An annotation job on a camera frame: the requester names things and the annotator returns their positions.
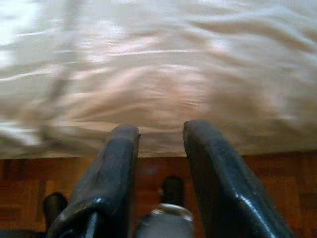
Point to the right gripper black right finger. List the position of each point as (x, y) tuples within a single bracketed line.
[(223, 188)]

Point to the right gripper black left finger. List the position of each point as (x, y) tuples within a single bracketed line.
[(104, 193)]

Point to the grey floral bed sheet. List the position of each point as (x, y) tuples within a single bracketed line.
[(158, 74)]

